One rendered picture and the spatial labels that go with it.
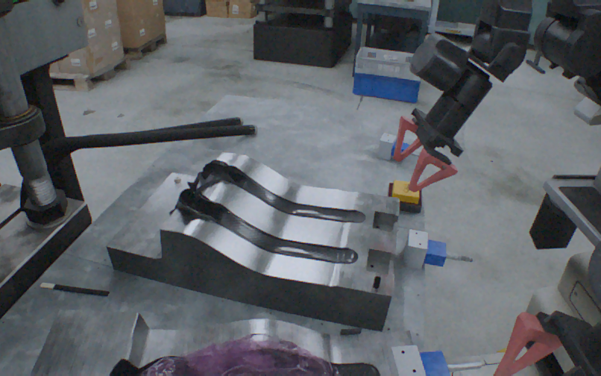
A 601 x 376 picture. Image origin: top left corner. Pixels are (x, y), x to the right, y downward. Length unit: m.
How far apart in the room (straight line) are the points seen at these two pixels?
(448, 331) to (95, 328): 1.45
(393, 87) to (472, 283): 2.24
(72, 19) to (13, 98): 0.37
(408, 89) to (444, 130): 3.15
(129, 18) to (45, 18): 3.92
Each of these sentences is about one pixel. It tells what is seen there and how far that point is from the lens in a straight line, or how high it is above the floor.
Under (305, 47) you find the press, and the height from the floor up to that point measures 0.21.
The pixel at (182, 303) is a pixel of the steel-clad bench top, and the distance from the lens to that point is 0.73.
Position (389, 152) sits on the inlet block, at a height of 0.82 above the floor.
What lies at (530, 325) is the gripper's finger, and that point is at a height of 1.07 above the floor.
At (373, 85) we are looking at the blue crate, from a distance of 3.80.
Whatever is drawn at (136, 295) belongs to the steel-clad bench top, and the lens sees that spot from 0.76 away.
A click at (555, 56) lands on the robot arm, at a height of 1.22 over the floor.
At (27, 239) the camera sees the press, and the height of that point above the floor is 0.78.
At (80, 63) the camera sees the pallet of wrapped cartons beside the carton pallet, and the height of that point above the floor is 0.26.
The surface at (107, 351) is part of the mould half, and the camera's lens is 0.56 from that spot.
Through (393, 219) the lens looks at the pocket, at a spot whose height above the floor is 0.88.
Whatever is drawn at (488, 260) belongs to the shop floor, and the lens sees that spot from 2.18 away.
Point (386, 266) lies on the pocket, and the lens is 0.71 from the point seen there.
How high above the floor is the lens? 1.35
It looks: 34 degrees down
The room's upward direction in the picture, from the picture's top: 3 degrees clockwise
